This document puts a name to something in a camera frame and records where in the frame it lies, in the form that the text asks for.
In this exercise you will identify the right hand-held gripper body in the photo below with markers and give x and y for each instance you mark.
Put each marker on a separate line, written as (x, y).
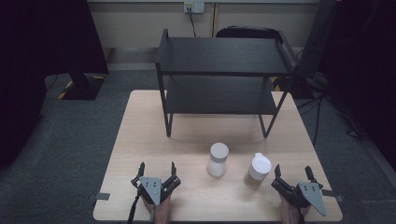
(306, 194)

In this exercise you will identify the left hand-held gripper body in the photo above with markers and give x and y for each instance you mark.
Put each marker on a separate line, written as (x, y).
(152, 186)

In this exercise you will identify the glass jar of brown powder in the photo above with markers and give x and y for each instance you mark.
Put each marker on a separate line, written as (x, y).
(257, 171)

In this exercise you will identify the glass jar of white salt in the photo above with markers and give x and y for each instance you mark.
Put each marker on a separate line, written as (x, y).
(218, 160)

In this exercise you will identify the black two-tier shelf rack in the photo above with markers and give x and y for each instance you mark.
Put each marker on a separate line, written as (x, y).
(222, 56)

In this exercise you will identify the person's left hand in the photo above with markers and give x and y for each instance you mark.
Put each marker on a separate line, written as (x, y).
(162, 207)

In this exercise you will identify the person's right hand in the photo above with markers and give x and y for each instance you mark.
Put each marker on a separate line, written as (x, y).
(285, 211)

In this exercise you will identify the black stand base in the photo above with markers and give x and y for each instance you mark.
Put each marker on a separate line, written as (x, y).
(299, 88)
(82, 88)

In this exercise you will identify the dark curtain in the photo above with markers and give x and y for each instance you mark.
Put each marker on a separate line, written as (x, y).
(367, 62)
(46, 46)

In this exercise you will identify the black upright panel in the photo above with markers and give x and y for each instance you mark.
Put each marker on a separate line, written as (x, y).
(317, 40)

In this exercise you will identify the black chair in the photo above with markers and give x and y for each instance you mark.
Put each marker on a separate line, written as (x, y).
(246, 32)

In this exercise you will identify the white wall socket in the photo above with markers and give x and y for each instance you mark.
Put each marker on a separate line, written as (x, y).
(194, 6)

